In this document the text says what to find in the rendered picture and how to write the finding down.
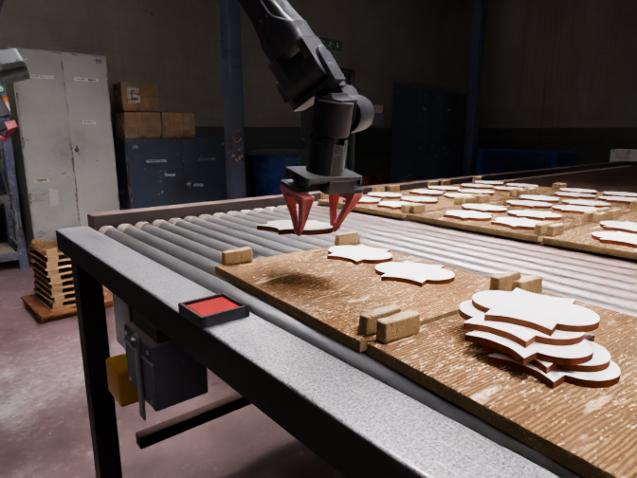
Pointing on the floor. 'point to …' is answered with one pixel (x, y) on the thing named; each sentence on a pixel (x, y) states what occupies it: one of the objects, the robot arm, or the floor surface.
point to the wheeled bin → (272, 168)
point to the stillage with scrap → (523, 159)
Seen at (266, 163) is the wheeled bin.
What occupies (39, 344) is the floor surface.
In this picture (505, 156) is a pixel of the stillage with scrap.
